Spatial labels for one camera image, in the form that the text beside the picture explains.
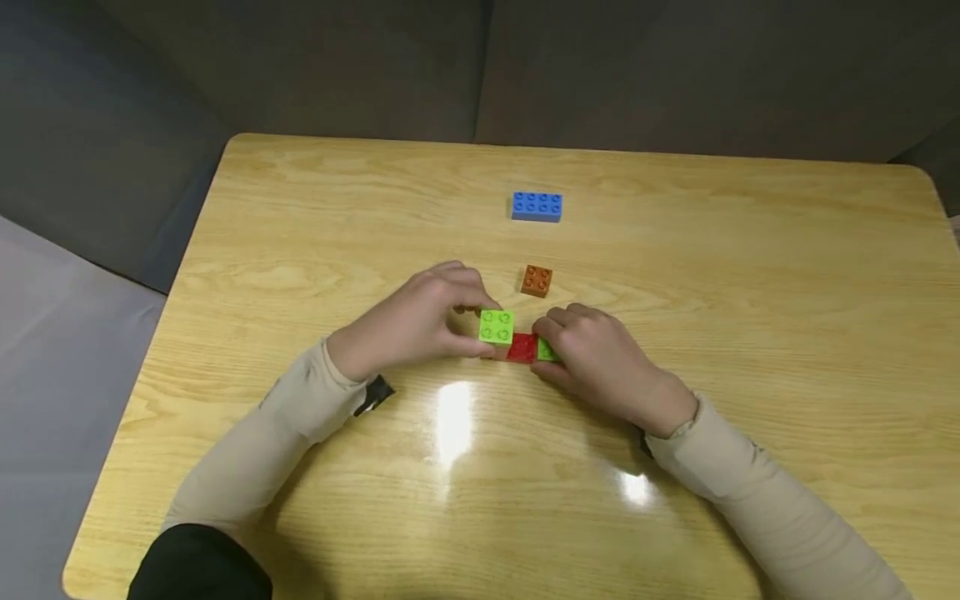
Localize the person's right forearm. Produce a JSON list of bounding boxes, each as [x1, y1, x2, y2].
[[645, 393, 913, 600]]

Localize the blue toy brick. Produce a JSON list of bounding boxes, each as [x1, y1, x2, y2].
[[511, 192, 563, 223]]

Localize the person's left forearm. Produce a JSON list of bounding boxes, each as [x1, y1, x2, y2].
[[160, 337, 376, 544]]

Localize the person's right hand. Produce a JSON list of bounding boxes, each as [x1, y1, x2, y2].
[[531, 303, 699, 439]]

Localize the red toy brick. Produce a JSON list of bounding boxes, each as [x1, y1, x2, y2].
[[486, 332, 540, 365]]

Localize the person's left hand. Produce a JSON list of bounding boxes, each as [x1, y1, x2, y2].
[[327, 261, 503, 383]]

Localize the person's body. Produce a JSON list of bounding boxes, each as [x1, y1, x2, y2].
[[126, 523, 275, 600]]

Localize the orange toy brick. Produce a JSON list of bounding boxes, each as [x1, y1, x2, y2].
[[520, 265, 555, 298]]

